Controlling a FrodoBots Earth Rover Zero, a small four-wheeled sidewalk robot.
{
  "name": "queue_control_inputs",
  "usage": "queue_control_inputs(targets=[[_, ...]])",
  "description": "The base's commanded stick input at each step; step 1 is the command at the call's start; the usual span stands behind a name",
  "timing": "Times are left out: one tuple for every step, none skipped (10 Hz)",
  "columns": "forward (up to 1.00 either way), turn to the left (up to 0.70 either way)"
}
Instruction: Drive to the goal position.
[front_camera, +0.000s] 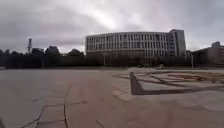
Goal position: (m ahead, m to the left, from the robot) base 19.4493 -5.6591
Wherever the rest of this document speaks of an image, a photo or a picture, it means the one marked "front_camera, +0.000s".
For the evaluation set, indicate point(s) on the tall thin tower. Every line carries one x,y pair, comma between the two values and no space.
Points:
29,45

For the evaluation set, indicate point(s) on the grey stone slab plaza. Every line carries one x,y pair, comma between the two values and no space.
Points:
90,100

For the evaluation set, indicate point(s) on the raised stone slab platform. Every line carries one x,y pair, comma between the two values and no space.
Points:
173,81

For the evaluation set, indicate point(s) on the low grey building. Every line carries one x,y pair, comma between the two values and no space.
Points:
210,55

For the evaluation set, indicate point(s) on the pole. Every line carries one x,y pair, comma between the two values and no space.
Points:
192,60

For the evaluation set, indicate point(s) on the large pale building with tower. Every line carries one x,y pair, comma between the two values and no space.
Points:
136,43

